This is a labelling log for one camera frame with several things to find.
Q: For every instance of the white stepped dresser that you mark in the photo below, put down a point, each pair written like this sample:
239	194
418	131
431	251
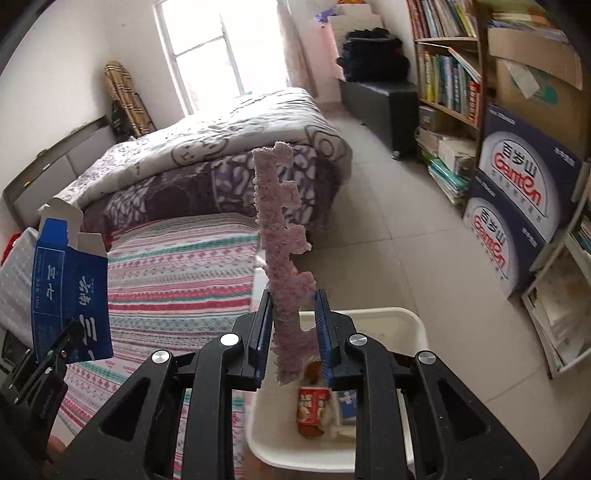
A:
358	21

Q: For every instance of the white patterned quilt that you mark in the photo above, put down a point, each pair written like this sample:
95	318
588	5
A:
221	134

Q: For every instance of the grey bed headboard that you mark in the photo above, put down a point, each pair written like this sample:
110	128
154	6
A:
51	161

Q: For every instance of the brown cardboard box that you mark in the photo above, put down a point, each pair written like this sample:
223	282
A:
558	106

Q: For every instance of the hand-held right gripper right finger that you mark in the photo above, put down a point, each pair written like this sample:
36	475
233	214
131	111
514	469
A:
323	337

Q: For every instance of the red snack wrapper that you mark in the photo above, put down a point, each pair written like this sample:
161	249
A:
311	406

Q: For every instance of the blue water carton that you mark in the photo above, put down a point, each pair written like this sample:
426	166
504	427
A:
503	249
526	175

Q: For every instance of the leaning books in rack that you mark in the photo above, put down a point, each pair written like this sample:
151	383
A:
584	235

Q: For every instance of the striped patterned tablecloth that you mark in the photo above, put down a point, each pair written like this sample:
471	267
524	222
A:
184	277

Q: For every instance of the window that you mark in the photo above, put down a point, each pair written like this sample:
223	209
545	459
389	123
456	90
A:
203	50

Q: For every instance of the small blue white box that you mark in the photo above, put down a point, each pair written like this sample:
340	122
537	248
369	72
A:
346	404

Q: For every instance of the plaid cloth bundle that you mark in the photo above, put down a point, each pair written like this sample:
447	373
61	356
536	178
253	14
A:
127	99

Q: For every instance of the stack of papers and booklets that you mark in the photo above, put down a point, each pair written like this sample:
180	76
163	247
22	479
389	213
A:
521	21

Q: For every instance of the black ottoman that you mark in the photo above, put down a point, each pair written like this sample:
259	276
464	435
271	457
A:
383	115

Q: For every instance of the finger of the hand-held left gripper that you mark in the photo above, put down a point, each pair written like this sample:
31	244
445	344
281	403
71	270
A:
57	346

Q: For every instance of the short row of books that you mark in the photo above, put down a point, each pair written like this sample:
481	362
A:
438	18

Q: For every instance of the tall row of books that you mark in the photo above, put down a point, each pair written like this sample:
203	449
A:
450	83

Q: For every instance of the pink floral table cover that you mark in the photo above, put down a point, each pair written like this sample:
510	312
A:
257	286

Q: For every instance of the red cloth item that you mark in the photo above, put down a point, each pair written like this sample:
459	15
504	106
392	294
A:
8	243

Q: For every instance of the purple blue item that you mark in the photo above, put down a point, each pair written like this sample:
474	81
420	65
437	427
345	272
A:
324	14

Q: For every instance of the pale pink fuzzy strip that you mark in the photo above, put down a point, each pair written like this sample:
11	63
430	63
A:
277	221

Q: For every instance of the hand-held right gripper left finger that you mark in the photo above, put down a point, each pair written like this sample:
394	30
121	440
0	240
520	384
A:
264	332

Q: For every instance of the pile of dark clothes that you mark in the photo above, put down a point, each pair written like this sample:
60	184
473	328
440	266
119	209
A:
374	57

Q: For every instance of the pale curtain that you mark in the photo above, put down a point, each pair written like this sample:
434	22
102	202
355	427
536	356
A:
298	50

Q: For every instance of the white metal rack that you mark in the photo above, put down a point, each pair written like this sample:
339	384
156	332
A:
565	230

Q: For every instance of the white plastic bin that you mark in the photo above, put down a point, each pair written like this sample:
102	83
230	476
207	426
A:
397	323

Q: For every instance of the pile of loose papers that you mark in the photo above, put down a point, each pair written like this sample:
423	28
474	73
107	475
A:
554	304

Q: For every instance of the blue cardboard box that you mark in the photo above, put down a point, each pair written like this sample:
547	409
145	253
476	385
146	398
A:
69	286

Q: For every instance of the floor pile of books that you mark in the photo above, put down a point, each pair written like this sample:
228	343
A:
445	161

